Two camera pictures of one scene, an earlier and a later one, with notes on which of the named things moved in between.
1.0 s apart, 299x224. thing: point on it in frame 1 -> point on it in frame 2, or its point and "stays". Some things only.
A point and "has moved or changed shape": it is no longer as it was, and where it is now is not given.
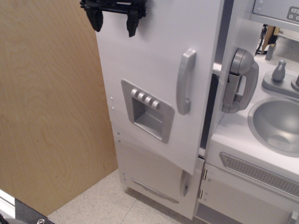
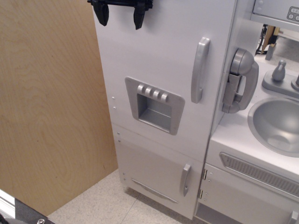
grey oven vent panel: [259, 174] stays
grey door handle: [183, 80] -> [199, 69]
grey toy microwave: [282, 11] stays
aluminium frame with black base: [13, 211] stays
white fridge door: [161, 81] has moved or changed shape
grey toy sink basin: [274, 121] stays
